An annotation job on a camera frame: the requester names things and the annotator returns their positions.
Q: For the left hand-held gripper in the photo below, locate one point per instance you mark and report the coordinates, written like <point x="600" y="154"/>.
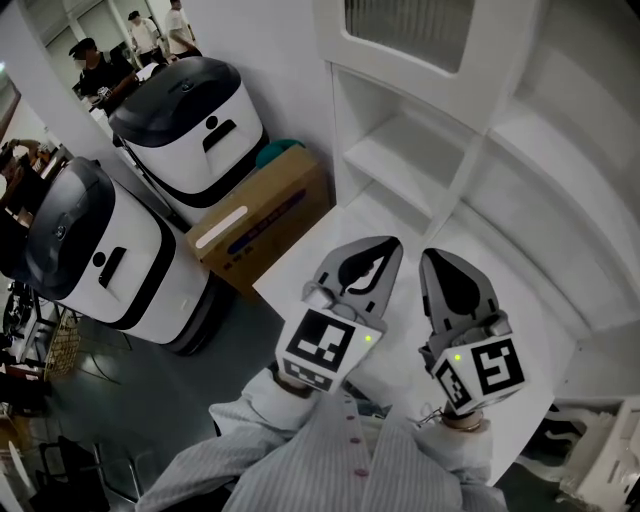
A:
<point x="320" y="340"/>

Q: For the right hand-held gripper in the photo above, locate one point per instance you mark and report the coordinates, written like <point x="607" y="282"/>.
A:
<point x="495" y="367"/>

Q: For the white desk with hutch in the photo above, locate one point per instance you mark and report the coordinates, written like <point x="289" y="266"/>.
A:
<point x="545" y="175"/>

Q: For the white glass cabinet door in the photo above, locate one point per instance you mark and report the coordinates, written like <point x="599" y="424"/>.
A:
<point x="480" y="95"/>

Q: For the person's left forearm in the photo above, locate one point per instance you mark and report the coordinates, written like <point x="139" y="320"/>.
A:
<point x="265" y="410"/>

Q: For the person's right forearm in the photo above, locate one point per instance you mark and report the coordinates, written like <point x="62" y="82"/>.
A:
<point x="460" y="450"/>

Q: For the brown cardboard box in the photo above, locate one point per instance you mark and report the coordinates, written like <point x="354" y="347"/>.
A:
<point x="280" y="230"/>

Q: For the dark wristband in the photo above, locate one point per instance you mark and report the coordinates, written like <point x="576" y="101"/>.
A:
<point x="290" y="386"/>

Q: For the teal round object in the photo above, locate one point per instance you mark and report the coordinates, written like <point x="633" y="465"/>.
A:
<point x="272" y="150"/>

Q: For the white black service robot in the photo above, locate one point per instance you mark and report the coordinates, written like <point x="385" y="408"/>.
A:
<point x="145" y="285"/>
<point x="220" y="165"/>

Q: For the person's striped shirt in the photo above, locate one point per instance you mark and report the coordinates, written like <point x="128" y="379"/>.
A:
<point x="320" y="475"/>

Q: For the white ornate furniture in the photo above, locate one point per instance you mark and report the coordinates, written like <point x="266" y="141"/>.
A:
<point x="615" y="450"/>

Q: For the black metal chair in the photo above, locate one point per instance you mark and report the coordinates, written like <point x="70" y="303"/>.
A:
<point x="85" y="470"/>

